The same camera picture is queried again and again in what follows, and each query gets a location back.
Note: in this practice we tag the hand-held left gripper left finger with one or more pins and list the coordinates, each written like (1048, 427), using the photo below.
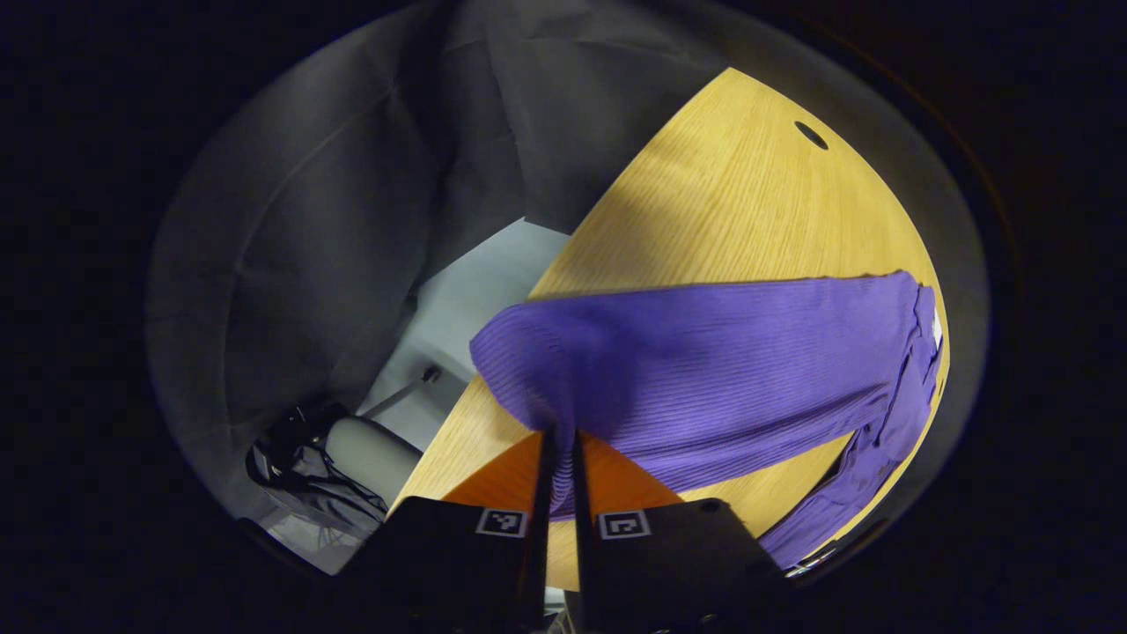
(541, 528)

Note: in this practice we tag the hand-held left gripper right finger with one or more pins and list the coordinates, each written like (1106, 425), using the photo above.
(583, 528)

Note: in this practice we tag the purple ribbed garment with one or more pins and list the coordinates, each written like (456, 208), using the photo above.
(704, 370)

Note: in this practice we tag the dark cloth bundle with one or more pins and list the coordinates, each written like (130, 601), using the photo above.
(304, 480)

